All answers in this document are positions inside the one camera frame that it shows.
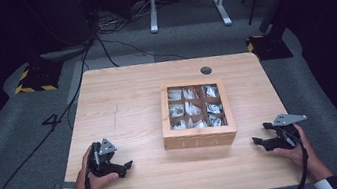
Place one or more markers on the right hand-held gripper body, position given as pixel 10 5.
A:
pixel 286 119

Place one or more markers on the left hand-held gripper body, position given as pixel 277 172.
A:
pixel 107 146

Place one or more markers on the wooden compartment box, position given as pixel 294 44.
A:
pixel 200 138

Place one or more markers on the group of white packets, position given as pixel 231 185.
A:
pixel 192 108

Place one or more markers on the person's left hand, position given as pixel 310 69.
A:
pixel 85 184

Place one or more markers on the person's right hand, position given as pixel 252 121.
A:
pixel 304 151

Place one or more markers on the yellow black striped stand base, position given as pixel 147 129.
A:
pixel 270 47
pixel 37 78

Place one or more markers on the person's right sleeve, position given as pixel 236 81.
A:
pixel 331 184

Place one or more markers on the black tripod leg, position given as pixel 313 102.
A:
pixel 253 6

